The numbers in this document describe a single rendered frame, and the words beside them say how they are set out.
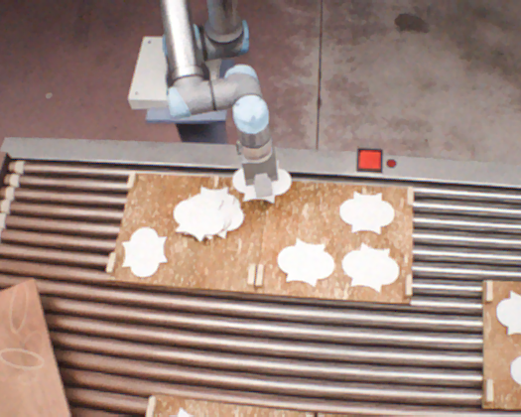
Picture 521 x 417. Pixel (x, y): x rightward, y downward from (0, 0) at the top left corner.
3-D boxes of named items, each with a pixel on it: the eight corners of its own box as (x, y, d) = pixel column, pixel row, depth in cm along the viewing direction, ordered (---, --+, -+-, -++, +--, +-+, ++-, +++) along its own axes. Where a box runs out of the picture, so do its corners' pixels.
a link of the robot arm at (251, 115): (263, 87, 140) (271, 116, 136) (267, 117, 150) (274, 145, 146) (228, 94, 140) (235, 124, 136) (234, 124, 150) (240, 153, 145)
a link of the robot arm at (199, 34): (164, 51, 200) (158, 22, 188) (204, 43, 201) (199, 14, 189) (168, 77, 194) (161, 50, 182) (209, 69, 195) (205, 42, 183)
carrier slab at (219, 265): (134, 175, 188) (133, 172, 187) (269, 182, 183) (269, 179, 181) (109, 281, 171) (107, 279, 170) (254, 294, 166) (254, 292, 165)
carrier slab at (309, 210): (270, 182, 183) (270, 179, 181) (412, 191, 177) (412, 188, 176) (255, 295, 166) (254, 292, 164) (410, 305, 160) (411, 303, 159)
